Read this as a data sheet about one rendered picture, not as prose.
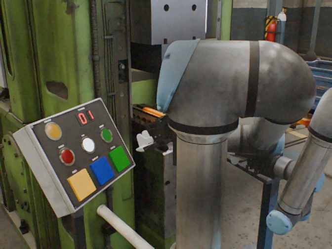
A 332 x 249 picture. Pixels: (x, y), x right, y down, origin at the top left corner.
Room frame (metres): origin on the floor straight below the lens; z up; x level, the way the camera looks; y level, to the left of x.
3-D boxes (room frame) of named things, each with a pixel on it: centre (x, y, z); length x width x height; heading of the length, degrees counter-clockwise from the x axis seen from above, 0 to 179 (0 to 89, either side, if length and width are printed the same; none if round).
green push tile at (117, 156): (1.08, 0.17, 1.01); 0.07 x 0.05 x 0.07; 154
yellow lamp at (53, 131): (0.94, 0.33, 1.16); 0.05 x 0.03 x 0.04; 129
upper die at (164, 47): (1.63, 0.07, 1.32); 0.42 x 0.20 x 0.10; 39
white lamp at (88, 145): (1.01, 0.25, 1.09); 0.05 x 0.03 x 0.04; 129
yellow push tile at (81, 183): (0.90, 0.25, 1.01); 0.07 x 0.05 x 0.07; 154
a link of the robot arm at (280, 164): (1.07, -0.41, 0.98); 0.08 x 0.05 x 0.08; 129
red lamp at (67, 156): (0.92, 0.29, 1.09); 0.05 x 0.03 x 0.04; 129
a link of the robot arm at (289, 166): (1.01, -0.46, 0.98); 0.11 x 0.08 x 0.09; 39
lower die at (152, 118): (1.63, 0.07, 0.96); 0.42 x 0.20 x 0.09; 39
